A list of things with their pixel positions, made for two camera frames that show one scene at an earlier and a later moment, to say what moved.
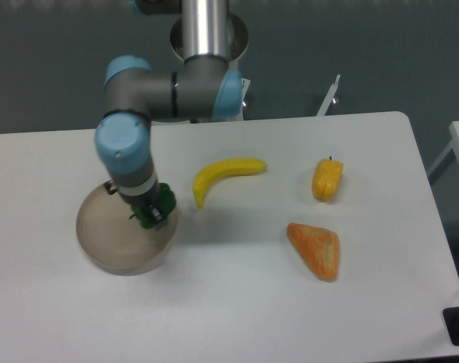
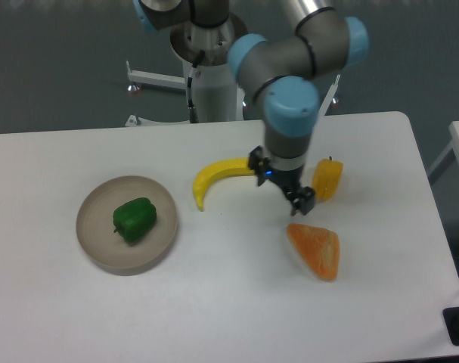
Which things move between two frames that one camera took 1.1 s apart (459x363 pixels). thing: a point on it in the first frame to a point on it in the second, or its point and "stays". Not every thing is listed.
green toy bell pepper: x=167 y=200 to x=133 y=218
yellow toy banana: x=219 y=169 stays
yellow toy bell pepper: x=326 y=178 stays
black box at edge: x=457 y=321 stays
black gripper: x=145 y=200 to x=287 y=172
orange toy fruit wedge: x=320 y=248 stays
